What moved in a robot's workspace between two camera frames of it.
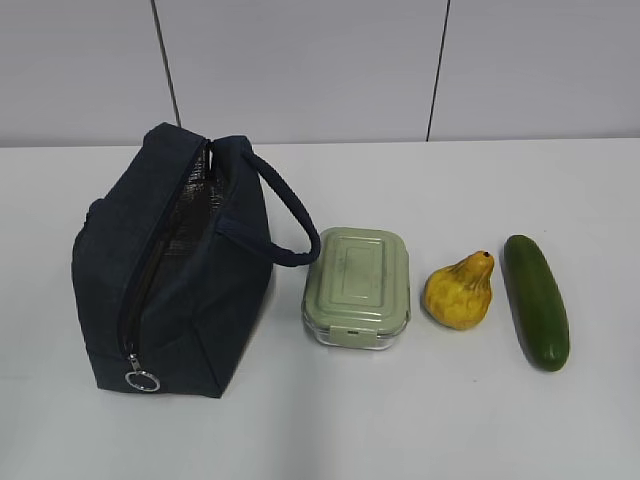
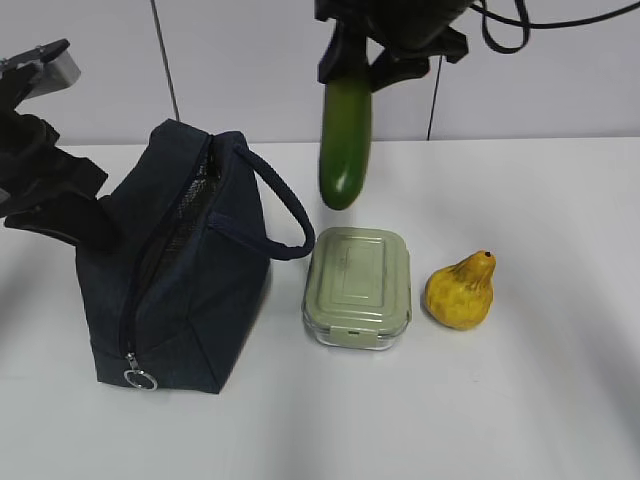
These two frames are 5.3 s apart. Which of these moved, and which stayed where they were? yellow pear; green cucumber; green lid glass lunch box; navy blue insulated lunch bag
Moved: green cucumber
Stayed: yellow pear; navy blue insulated lunch bag; green lid glass lunch box
